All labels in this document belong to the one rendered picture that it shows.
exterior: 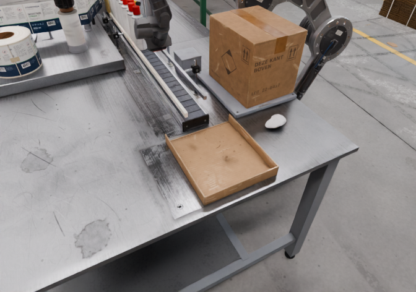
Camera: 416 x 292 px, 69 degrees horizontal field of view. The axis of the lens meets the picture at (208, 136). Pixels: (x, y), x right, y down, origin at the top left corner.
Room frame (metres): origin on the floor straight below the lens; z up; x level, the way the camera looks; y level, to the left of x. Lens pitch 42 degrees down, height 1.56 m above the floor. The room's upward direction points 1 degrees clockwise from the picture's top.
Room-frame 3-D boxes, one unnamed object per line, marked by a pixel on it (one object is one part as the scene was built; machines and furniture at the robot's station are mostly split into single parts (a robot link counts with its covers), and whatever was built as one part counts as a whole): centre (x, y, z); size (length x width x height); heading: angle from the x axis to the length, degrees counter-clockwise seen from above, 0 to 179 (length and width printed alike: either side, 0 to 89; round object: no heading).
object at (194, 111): (1.58, 0.43, 0.86); 1.65 x 0.08 x 0.04; 28
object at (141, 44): (1.39, 0.33, 0.98); 0.05 x 0.05 x 0.20
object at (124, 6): (1.53, 0.41, 0.98); 0.05 x 0.05 x 0.20
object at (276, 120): (0.88, -0.25, 0.85); 0.08 x 0.07 x 0.04; 91
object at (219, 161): (0.70, -0.04, 0.85); 0.30 x 0.26 x 0.04; 28
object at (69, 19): (1.38, 0.64, 1.03); 0.09 x 0.09 x 0.30
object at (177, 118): (1.58, 0.43, 0.85); 1.65 x 0.11 x 0.05; 28
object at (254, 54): (1.14, -0.18, 0.99); 0.30 x 0.24 x 0.27; 30
